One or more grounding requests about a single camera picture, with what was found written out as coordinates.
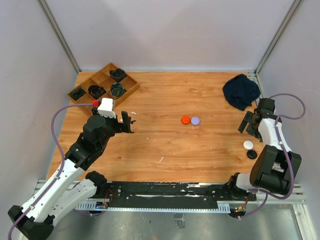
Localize white charging case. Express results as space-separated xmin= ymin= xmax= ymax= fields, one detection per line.
xmin=243 ymin=140 xmax=254 ymax=151

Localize orange earbud charging case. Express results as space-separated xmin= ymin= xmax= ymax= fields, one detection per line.
xmin=181 ymin=115 xmax=191 ymax=125

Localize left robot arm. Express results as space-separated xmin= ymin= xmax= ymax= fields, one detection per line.
xmin=8 ymin=110 xmax=132 ymax=240

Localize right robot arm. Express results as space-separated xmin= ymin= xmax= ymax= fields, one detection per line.
xmin=226 ymin=98 xmax=302 ymax=200

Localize black charging case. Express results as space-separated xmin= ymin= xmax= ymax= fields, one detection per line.
xmin=246 ymin=149 xmax=258 ymax=160

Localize dark blue crumpled cloth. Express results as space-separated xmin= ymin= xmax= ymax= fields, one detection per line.
xmin=222 ymin=74 xmax=261 ymax=111

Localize black yellow rolled tie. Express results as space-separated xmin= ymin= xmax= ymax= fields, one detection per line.
xmin=109 ymin=82 xmax=126 ymax=99

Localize black orange rolled tie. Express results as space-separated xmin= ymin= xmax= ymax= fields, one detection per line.
xmin=88 ymin=85 xmax=106 ymax=100

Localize wooden compartment tray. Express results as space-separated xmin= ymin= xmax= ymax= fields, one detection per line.
xmin=67 ymin=63 xmax=140 ymax=107

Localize dark green rolled tie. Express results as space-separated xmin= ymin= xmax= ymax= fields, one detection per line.
xmin=69 ymin=86 xmax=86 ymax=101

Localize black dotted rolled tie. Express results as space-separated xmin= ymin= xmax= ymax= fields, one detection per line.
xmin=109 ymin=68 xmax=127 ymax=83

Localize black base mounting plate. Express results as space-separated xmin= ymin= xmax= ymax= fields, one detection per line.
xmin=77 ymin=181 xmax=258 ymax=210

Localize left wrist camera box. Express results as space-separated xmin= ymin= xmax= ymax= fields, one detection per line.
xmin=97 ymin=97 xmax=117 ymax=119

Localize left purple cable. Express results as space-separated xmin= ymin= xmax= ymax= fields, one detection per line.
xmin=7 ymin=99 xmax=101 ymax=240

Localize aluminium frame rail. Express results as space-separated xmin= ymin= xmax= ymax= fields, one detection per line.
xmin=21 ymin=179 xmax=318 ymax=240

